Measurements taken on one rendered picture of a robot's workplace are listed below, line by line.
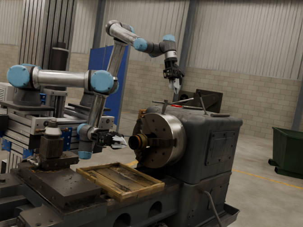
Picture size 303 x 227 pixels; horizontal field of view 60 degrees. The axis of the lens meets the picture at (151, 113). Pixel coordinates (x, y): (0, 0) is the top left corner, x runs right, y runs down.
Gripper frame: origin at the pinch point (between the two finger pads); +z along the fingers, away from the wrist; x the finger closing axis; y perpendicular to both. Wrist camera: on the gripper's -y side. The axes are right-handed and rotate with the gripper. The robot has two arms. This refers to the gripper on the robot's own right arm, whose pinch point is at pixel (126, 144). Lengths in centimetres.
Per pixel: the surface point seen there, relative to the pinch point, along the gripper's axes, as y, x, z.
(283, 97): -1010, 45, -207
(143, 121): -19.8, 9.6, -8.9
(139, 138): -9.5, 2.5, -0.8
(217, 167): -70, -17, 17
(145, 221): -9.0, -37.6, 12.2
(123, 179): -4.3, -19.6, -2.7
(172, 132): -22.7, 7.6, 10.1
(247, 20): -968, 332, -386
